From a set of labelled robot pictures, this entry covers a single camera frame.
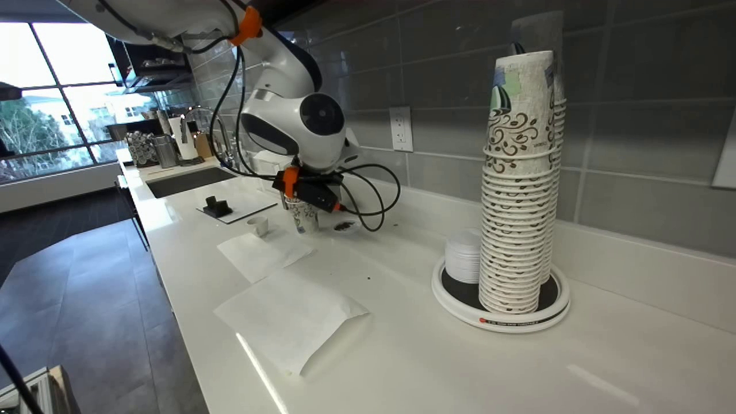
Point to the sleeved paper cup stack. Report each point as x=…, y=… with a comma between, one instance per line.
x=559, y=139

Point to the round white cup tray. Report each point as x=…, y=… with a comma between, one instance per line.
x=520, y=323

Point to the white wall outlet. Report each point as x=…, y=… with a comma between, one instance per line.
x=400, y=129

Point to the white paper napkin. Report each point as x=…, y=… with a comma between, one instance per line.
x=257, y=257
x=291, y=323

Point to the dark overhead fixture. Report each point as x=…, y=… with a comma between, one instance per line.
x=157, y=70

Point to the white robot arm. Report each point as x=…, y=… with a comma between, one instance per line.
x=291, y=124

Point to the wrist camera orange mount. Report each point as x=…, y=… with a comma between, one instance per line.
x=291, y=180

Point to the white silver kettle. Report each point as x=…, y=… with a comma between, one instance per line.
x=183, y=139

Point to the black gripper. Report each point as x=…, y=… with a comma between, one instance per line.
x=318, y=191

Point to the metal canister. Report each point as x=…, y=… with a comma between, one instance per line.
x=166, y=153

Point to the dark recessed sink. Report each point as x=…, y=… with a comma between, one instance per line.
x=188, y=182

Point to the grey slatted frame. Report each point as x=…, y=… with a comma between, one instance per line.
x=50, y=392

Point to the small black object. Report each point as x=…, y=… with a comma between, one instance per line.
x=216, y=209

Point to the large window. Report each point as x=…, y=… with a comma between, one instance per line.
x=38, y=129

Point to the brown bottle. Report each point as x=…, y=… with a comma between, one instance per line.
x=204, y=148

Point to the white wall plate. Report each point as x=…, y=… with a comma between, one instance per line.
x=727, y=153

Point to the white board dark edge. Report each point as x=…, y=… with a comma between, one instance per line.
x=249, y=202

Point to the glass storage jar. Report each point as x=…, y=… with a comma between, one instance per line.
x=142, y=150

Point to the short stack white cups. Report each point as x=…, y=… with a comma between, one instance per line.
x=462, y=257

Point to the tall patterned paper cup stack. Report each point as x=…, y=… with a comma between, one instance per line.
x=518, y=231

